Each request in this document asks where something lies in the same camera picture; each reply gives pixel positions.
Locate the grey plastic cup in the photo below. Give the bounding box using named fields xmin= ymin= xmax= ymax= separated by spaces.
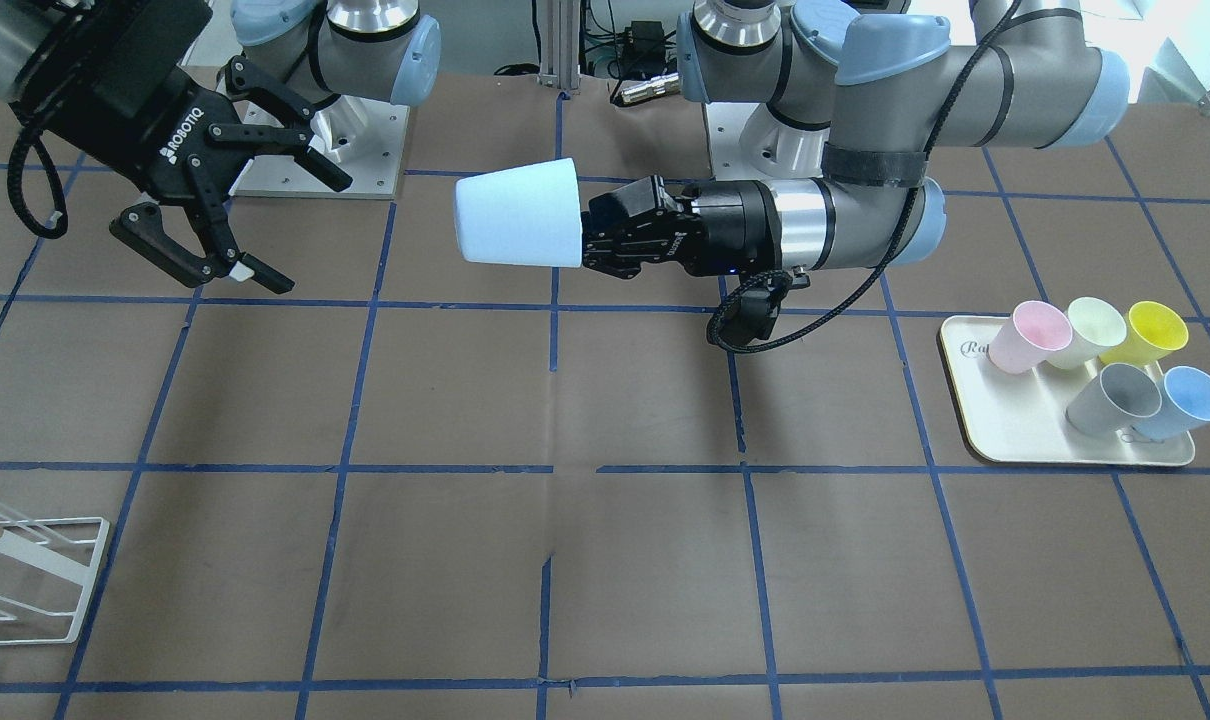
xmin=1065 ymin=363 xmax=1163 ymax=437

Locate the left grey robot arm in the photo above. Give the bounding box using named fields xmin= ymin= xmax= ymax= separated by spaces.
xmin=578 ymin=1 xmax=1130 ymax=280

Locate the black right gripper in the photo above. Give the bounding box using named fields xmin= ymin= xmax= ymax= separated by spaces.
xmin=25 ymin=0 xmax=355 ymax=295

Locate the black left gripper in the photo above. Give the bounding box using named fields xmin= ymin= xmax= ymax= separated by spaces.
xmin=581 ymin=175 xmax=778 ymax=281

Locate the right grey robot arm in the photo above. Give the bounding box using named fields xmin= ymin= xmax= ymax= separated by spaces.
xmin=0 ymin=1 xmax=442 ymax=293

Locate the cream plastic cup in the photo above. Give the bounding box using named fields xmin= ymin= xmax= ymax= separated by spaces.
xmin=1047 ymin=296 xmax=1129 ymax=370

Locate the light blue plastic cup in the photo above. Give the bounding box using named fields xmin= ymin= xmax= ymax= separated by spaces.
xmin=454 ymin=159 xmax=584 ymax=267

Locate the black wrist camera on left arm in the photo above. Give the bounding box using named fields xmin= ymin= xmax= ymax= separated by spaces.
xmin=719 ymin=272 xmax=794 ymax=349

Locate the yellow plastic cup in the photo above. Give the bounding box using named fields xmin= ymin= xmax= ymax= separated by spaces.
xmin=1097 ymin=300 xmax=1189 ymax=365

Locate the beige serving tray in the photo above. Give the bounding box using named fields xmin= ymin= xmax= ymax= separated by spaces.
xmin=938 ymin=315 xmax=1195 ymax=468

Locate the pink plastic cup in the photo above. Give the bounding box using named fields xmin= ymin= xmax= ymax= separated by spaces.
xmin=986 ymin=300 xmax=1073 ymax=375

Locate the blue plastic cup on tray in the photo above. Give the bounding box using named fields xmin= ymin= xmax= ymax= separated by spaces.
xmin=1133 ymin=365 xmax=1210 ymax=440

